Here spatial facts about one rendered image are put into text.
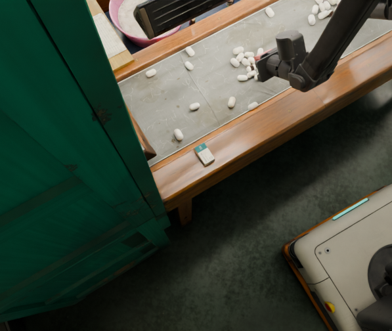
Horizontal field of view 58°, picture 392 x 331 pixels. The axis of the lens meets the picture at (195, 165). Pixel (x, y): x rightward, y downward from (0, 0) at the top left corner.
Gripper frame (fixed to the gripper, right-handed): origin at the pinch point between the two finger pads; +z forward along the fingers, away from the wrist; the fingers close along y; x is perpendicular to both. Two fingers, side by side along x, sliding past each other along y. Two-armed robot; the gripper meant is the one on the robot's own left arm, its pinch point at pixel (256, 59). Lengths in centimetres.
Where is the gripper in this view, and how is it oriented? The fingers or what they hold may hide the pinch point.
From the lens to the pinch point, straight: 113.2
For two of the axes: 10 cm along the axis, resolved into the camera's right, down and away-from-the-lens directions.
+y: -8.5, 4.9, -1.8
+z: -4.1, -4.2, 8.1
